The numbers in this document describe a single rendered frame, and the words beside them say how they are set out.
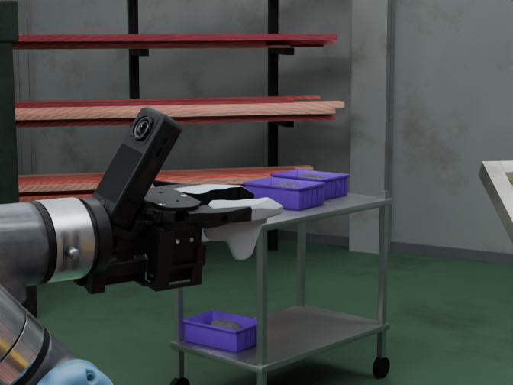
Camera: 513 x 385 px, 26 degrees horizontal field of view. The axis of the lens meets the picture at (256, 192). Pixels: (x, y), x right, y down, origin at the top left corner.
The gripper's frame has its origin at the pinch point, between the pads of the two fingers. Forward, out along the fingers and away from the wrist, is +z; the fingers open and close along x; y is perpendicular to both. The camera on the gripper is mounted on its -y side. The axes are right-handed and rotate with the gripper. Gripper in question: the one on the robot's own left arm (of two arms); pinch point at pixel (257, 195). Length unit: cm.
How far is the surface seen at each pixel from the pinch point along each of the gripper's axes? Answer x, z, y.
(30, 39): -636, 277, 80
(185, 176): -592, 386, 178
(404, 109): -541, 556, 124
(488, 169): -65, 110, 22
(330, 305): -428, 399, 226
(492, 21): -487, 585, 46
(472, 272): -440, 547, 227
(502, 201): -57, 107, 26
